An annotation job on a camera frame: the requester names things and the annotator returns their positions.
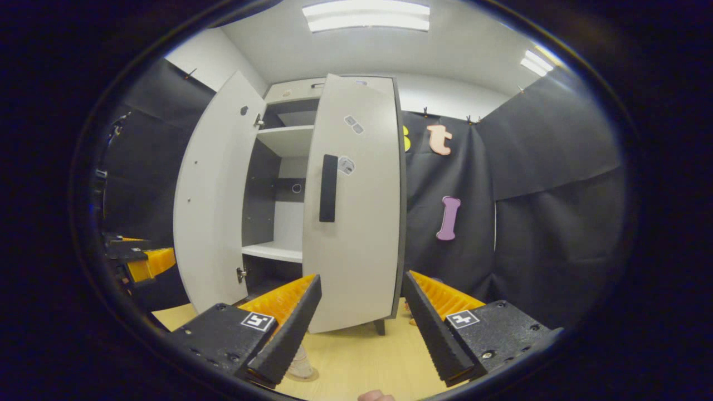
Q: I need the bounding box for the round brown coaster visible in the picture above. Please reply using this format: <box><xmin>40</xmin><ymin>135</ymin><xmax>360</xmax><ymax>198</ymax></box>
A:
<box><xmin>283</xmin><ymin>368</ymin><xmax>320</xmax><ymax>384</ymax></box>

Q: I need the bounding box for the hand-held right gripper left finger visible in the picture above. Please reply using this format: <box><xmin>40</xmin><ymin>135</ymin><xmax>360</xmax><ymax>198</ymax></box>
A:
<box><xmin>169</xmin><ymin>273</ymin><xmax>323</xmax><ymax>389</ymax></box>

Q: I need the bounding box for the white and grey cabinet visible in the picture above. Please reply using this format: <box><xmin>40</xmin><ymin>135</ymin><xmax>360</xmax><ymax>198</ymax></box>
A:
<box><xmin>241</xmin><ymin>75</ymin><xmax>408</xmax><ymax>336</ymax></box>

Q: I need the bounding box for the black backdrop cloth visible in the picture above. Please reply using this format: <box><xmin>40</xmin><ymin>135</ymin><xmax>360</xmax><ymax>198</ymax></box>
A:
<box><xmin>102</xmin><ymin>57</ymin><xmax>217</xmax><ymax>314</ymax></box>
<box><xmin>401</xmin><ymin>66</ymin><xmax>627</xmax><ymax>332</ymax></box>

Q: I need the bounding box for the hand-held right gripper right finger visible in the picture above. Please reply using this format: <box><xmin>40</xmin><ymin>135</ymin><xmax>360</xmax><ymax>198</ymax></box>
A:
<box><xmin>401</xmin><ymin>270</ymin><xmax>564</xmax><ymax>388</ymax></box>

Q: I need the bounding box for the white cabinet door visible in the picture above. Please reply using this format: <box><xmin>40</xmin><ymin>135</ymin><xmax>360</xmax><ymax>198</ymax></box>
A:
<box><xmin>302</xmin><ymin>74</ymin><xmax>407</xmax><ymax>335</ymax></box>
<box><xmin>173</xmin><ymin>71</ymin><xmax>267</xmax><ymax>314</ymax></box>

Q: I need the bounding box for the black door handle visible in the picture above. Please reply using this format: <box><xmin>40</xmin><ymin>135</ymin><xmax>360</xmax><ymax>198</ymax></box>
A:
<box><xmin>319</xmin><ymin>154</ymin><xmax>339</xmax><ymax>223</ymax></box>

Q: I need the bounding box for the ceiling light panel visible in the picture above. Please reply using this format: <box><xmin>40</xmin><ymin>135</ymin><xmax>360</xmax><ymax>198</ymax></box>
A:
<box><xmin>302</xmin><ymin>2</ymin><xmax>431</xmax><ymax>33</ymax></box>
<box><xmin>520</xmin><ymin>50</ymin><xmax>555</xmax><ymax>77</ymax></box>

